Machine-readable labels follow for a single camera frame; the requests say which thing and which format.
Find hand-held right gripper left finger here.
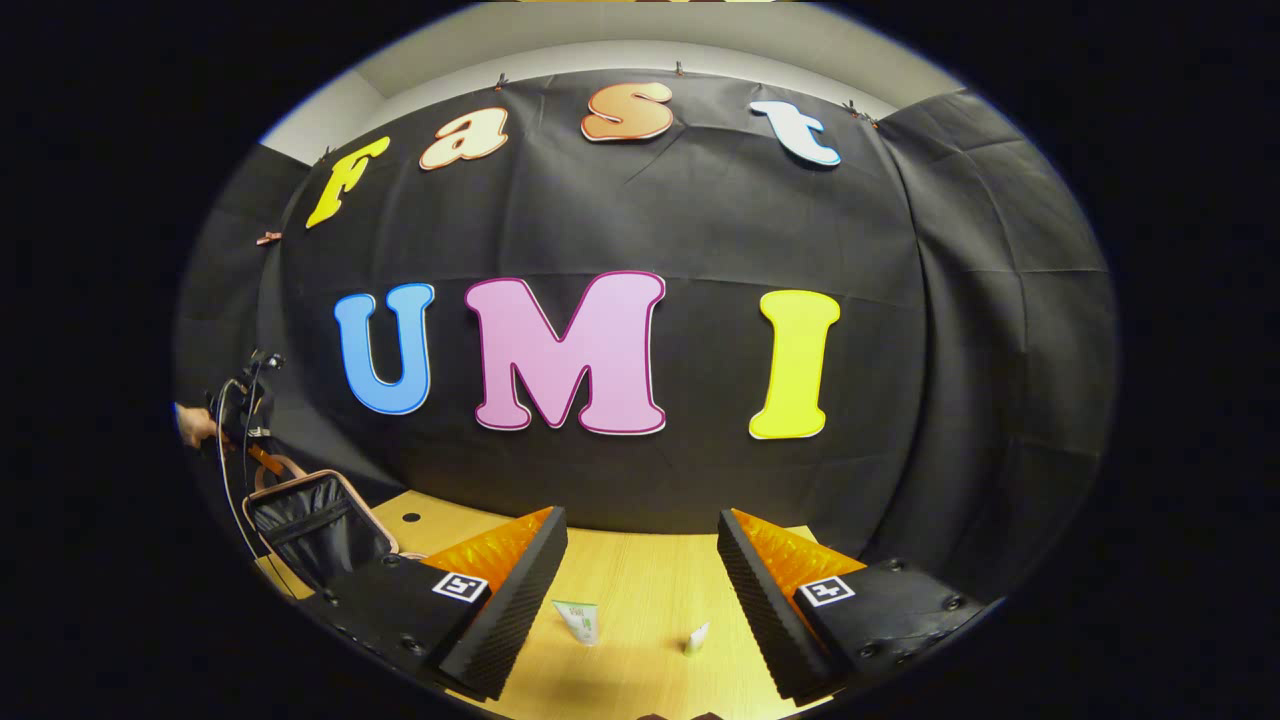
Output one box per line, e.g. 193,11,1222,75
295,507,568,703

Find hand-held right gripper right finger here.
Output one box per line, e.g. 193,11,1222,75
716,510,1001,703

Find large white green tube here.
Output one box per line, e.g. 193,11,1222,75
552,599,600,647

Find row of small cloth clips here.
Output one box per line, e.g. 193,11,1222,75
256,62,881,246

